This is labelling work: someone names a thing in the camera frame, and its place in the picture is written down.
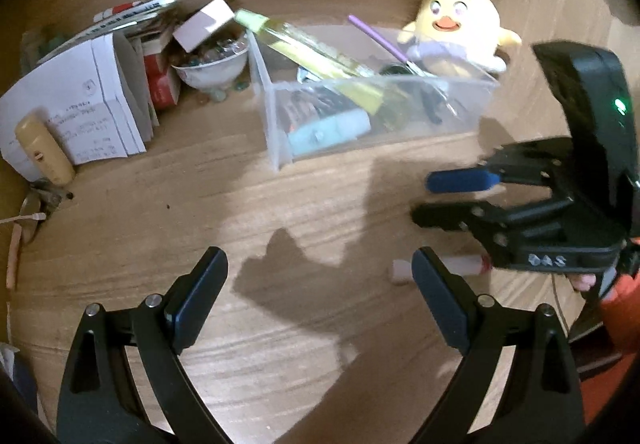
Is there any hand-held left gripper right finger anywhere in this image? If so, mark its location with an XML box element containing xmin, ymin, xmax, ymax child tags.
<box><xmin>407</xmin><ymin>246</ymin><xmax>587</xmax><ymax>444</ymax></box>

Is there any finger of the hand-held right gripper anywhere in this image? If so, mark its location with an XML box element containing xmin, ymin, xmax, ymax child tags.
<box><xmin>425</xmin><ymin>138</ymin><xmax>576</xmax><ymax>195</ymax></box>
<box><xmin>410</xmin><ymin>196</ymin><xmax>583</xmax><ymax>249</ymax></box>

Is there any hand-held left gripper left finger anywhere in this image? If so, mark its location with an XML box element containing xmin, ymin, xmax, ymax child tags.
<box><xmin>56</xmin><ymin>246</ymin><xmax>230</xmax><ymax>444</ymax></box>

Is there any white glue stick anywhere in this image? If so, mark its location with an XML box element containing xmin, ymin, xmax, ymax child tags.
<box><xmin>391</xmin><ymin>254</ymin><xmax>494</xmax><ymax>285</ymax></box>

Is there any teal box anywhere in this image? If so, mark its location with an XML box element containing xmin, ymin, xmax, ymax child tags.
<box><xmin>288</xmin><ymin>109</ymin><xmax>372</xmax><ymax>157</ymax></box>

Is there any purple pen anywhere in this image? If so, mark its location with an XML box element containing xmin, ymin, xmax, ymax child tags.
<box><xmin>347</xmin><ymin>14</ymin><xmax>436</xmax><ymax>77</ymax></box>

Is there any clear plastic box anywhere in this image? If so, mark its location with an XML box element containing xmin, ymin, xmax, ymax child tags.
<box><xmin>247</xmin><ymin>24</ymin><xmax>502</xmax><ymax>173</ymax></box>

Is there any person's right forearm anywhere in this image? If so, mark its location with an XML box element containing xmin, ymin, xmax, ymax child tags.
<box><xmin>597</xmin><ymin>234</ymin><xmax>640</xmax><ymax>361</ymax></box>

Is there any person's right hand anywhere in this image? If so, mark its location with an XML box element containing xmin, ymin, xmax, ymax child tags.
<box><xmin>570</xmin><ymin>272</ymin><xmax>619</xmax><ymax>301</ymax></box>

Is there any black pen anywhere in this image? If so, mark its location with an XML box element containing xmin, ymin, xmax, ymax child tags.
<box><xmin>421</xmin><ymin>82</ymin><xmax>459</xmax><ymax>125</ymax></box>

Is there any yellow chick plush toy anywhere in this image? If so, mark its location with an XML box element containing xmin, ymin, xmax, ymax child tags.
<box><xmin>397</xmin><ymin>0</ymin><xmax>523</xmax><ymax>74</ymax></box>

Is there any wooden stick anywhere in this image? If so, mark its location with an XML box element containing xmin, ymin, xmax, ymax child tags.
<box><xmin>6</xmin><ymin>223</ymin><xmax>24</xmax><ymax>291</ymax></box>

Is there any beige plastic case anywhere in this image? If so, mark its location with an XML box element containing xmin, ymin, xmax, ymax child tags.
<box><xmin>14</xmin><ymin>109</ymin><xmax>77</xmax><ymax>187</ymax></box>

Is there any folded white paper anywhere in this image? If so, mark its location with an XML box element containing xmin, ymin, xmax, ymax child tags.
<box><xmin>0</xmin><ymin>32</ymin><xmax>161</xmax><ymax>181</ymax></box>

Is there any red box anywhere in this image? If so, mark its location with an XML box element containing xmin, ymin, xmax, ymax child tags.
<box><xmin>142</xmin><ymin>50</ymin><xmax>181</xmax><ymax>111</ymax></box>

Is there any white bowl of marbles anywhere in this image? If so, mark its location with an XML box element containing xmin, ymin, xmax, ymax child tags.
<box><xmin>171</xmin><ymin>40</ymin><xmax>250</xmax><ymax>90</ymax></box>

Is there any small cardboard box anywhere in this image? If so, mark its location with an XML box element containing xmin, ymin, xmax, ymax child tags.
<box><xmin>172</xmin><ymin>0</ymin><xmax>236</xmax><ymax>52</ymax></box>

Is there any stack of books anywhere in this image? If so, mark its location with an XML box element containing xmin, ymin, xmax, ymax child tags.
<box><xmin>37</xmin><ymin>0</ymin><xmax>182</xmax><ymax>65</ymax></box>

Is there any white red marker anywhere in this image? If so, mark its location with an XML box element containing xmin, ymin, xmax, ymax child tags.
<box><xmin>93</xmin><ymin>0</ymin><xmax>152</xmax><ymax>23</ymax></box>

